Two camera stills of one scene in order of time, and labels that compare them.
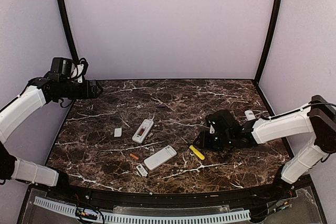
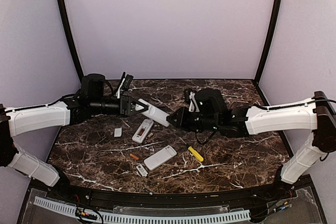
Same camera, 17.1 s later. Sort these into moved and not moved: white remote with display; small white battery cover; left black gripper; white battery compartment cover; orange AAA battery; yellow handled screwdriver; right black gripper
Moved: right black gripper; left black gripper; yellow handled screwdriver
Not moved: orange AAA battery; white remote with display; white battery compartment cover; small white battery cover
